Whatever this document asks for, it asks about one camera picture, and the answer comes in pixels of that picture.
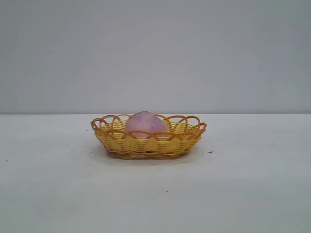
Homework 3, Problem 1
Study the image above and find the yellow woven wicker basket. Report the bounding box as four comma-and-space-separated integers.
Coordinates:
90, 112, 208, 161

